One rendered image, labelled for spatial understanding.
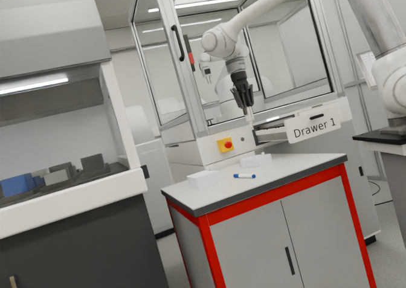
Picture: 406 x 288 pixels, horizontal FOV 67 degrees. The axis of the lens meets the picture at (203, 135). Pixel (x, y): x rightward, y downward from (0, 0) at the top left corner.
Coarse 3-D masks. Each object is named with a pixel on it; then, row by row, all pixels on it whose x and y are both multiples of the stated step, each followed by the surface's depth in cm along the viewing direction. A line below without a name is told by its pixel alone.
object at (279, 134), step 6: (258, 132) 168; (264, 132) 162; (270, 132) 156; (276, 132) 151; (282, 132) 145; (258, 138) 169; (264, 138) 163; (270, 138) 157; (276, 138) 152; (282, 138) 147
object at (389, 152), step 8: (368, 144) 128; (376, 144) 121; (384, 144) 115; (392, 144) 110; (384, 152) 124; (392, 152) 111; (400, 152) 106; (384, 160) 126; (392, 160) 120; (400, 160) 115; (384, 168) 128; (392, 168) 122; (400, 168) 116; (392, 176) 123; (400, 176) 118; (392, 184) 125; (400, 184) 119; (392, 192) 127; (400, 192) 121; (400, 200) 122; (400, 208) 124; (400, 216) 126; (400, 224) 127
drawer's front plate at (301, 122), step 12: (336, 108) 147; (288, 120) 138; (300, 120) 140; (312, 120) 142; (324, 120) 144; (336, 120) 146; (288, 132) 138; (300, 132) 140; (312, 132) 142; (324, 132) 144
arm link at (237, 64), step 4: (232, 60) 139; (236, 60) 139; (240, 60) 139; (244, 60) 142; (228, 64) 140; (232, 64) 139; (236, 64) 139; (240, 64) 139; (244, 64) 141; (228, 68) 141; (232, 68) 140; (236, 68) 139; (240, 68) 139; (244, 68) 140; (228, 72) 142; (232, 72) 142
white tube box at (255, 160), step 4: (252, 156) 150; (256, 156) 145; (260, 156) 142; (264, 156) 138; (268, 156) 140; (240, 160) 146; (244, 160) 144; (248, 160) 141; (252, 160) 139; (256, 160) 137; (260, 160) 137; (264, 160) 138; (268, 160) 140; (244, 164) 144; (248, 164) 142; (252, 164) 140; (256, 164) 138; (260, 164) 137; (264, 164) 138
